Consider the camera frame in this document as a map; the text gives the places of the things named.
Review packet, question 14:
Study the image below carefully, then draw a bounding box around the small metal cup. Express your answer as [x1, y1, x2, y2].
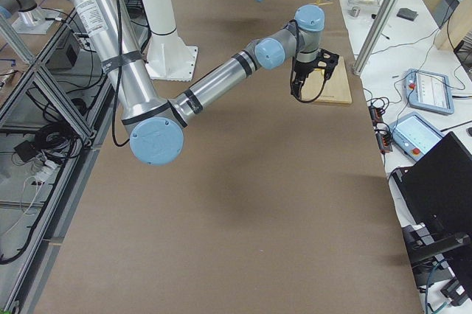
[350, 7, 361, 18]

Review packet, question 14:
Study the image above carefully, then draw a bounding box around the wooden cutting board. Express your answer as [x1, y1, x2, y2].
[302, 56, 353, 104]

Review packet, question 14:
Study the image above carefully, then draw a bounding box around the black pad on table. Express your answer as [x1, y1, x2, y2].
[396, 7, 418, 21]

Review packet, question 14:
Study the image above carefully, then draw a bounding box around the black usb hub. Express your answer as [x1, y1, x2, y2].
[369, 105, 392, 154]

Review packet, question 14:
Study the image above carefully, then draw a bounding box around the far teach pendant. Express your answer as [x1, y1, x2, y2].
[404, 69, 454, 115]

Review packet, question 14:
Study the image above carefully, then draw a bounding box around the teach pendant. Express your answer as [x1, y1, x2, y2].
[404, 69, 454, 115]
[389, 112, 444, 161]

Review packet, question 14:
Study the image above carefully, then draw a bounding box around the near teach pendant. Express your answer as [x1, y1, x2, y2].
[389, 112, 444, 161]

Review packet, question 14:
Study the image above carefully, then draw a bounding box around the black monitor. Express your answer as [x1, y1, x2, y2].
[393, 132, 471, 296]

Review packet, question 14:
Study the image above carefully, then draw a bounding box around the grey control box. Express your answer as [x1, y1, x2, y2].
[46, 35, 80, 70]

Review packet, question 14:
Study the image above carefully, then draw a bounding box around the white power strip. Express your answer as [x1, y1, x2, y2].
[35, 160, 59, 184]

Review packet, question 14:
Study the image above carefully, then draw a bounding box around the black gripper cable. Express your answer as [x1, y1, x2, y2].
[294, 63, 331, 105]

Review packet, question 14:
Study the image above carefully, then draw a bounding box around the aluminium frame post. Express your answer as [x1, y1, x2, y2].
[353, 0, 398, 76]

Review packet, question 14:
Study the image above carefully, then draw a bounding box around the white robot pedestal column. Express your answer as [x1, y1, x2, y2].
[142, 0, 198, 81]

